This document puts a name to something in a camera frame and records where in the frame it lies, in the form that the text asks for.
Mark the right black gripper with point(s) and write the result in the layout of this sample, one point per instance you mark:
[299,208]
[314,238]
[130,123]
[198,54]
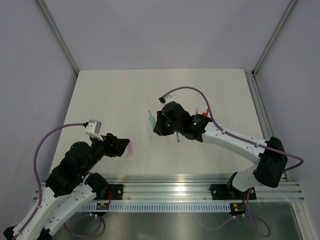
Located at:
[160,128]

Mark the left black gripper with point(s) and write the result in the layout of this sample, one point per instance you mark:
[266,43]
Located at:
[113,144]

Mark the pink highlighter marker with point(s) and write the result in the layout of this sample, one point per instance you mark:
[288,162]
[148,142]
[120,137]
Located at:
[130,148]

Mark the green highlighter marker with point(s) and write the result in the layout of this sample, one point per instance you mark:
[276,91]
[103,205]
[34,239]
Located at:
[152,119]

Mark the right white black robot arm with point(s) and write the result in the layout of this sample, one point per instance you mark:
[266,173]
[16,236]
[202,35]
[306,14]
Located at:
[266,156]

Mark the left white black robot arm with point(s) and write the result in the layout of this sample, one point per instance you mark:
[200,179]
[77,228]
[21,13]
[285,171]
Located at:
[69,186]

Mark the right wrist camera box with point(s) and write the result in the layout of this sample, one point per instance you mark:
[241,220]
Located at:
[166,99]

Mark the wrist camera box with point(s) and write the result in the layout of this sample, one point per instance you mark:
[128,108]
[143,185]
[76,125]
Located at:
[92,129]
[166,99]

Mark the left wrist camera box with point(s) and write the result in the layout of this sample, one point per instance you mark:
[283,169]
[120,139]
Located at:
[92,129]

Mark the aluminium front rail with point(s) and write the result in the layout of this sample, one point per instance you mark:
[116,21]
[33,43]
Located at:
[193,188]

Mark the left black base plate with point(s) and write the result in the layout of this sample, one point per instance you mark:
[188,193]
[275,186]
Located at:
[115,191]

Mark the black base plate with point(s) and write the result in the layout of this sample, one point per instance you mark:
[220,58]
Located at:
[225,191]
[115,191]

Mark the white slotted cable duct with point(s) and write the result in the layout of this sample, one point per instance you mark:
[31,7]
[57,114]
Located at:
[178,207]

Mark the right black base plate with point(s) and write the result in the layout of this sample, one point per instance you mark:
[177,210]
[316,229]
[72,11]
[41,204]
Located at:
[225,191]

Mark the left aluminium frame post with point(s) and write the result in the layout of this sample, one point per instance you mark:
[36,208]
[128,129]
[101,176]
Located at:
[44,9]

